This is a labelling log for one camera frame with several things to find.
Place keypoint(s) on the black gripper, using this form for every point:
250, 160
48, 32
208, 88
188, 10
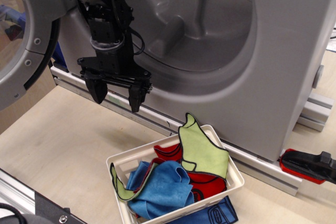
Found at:
114, 64

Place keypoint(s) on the white plastic laundry basket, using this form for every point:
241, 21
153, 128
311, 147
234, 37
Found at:
234, 181

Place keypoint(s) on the light green cloth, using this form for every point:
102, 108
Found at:
200, 154

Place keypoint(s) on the red cloth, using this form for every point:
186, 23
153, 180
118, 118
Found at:
203, 185

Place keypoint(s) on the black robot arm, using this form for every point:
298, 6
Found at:
111, 38

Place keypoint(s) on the grey round machine door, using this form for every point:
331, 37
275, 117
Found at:
29, 34

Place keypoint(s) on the grey toy washing machine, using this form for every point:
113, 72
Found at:
245, 67

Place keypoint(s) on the dark blue printed cloth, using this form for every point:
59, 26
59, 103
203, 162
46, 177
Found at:
220, 213

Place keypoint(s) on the red black clamp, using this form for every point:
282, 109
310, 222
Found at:
314, 168

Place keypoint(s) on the black mounting bracket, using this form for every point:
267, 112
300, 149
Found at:
53, 212

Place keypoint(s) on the aluminium frame rail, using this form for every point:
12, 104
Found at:
17, 194

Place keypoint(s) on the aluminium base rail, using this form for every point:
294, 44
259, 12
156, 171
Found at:
257, 167

